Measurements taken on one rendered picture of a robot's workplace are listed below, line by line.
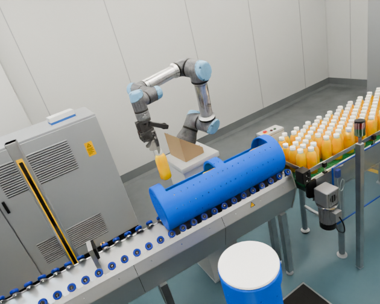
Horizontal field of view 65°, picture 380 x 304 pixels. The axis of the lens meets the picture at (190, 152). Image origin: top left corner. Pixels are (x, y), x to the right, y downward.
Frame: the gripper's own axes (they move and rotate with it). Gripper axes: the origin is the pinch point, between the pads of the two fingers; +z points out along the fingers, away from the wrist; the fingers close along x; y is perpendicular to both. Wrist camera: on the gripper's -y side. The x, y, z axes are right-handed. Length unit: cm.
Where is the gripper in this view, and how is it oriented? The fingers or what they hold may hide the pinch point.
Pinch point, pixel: (158, 149)
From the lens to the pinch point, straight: 170.2
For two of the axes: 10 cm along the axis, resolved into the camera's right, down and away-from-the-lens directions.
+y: -8.6, 3.9, -3.2
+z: 2.4, 8.8, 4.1
